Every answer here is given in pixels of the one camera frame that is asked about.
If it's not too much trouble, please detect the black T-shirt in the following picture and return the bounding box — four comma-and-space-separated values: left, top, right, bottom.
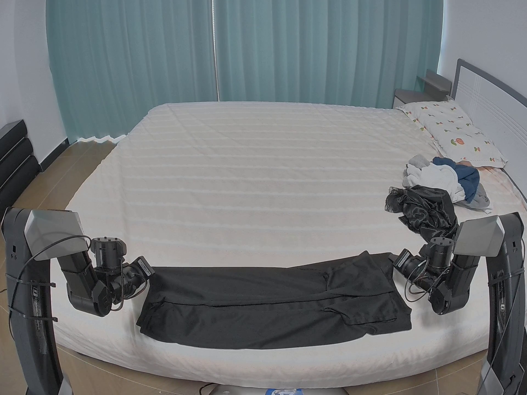
136, 251, 413, 351

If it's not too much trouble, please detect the bed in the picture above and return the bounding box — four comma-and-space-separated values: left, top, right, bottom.
49, 58, 527, 386

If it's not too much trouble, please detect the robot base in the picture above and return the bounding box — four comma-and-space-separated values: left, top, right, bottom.
206, 384, 330, 395

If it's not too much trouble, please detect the blue-green curtain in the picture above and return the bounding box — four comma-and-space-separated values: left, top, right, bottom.
45, 0, 219, 144
212, 0, 447, 109

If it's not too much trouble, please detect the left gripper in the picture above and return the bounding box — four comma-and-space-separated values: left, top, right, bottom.
123, 255, 154, 294

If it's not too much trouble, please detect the grey bedside table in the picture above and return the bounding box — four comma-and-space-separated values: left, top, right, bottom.
393, 69, 453, 108

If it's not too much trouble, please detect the black chest of drawers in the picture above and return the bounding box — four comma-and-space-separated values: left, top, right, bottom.
0, 120, 40, 207

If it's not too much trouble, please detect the black shiny garment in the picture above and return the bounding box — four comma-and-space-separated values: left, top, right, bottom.
385, 184, 459, 242

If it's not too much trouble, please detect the white printed pillow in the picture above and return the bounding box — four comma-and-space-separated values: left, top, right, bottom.
396, 99, 508, 168

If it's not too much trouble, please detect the pile of clothes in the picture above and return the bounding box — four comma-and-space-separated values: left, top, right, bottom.
403, 154, 493, 215

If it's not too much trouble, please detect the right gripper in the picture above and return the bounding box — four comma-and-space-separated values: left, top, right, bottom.
392, 248, 425, 281

